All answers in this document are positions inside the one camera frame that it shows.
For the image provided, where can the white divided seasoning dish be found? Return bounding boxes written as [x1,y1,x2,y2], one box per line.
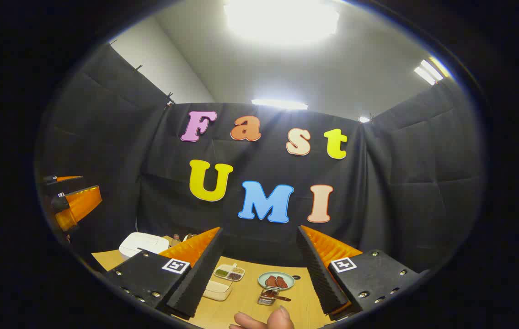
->
[214,264,245,281]

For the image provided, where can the metal wire chopstick holder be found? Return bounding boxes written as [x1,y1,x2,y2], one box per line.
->
[257,287,280,306]

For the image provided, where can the brown wooden spoon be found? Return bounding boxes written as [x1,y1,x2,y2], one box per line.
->
[263,289,292,302]

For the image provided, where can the black backdrop cloth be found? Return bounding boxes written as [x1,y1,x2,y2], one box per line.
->
[35,43,486,275]

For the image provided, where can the large ceiling light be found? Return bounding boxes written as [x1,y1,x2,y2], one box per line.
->
[224,0,340,45]

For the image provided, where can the rectangular ceiling light panel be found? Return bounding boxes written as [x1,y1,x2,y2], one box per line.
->
[414,57,448,86]

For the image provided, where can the ceiling light strip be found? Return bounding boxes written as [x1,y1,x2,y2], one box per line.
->
[251,98,309,111]

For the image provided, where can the pale green plate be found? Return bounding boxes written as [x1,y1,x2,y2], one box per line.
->
[258,272,295,291]

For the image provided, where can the clear plastic rice box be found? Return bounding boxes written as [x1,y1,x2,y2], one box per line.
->
[202,280,233,301]

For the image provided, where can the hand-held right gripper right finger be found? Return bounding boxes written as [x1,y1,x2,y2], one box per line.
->
[296,225,427,320]

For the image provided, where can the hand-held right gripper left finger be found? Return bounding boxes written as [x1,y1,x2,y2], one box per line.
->
[105,227,224,319]

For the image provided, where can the white rice cooker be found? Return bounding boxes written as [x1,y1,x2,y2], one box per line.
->
[119,232,170,261]

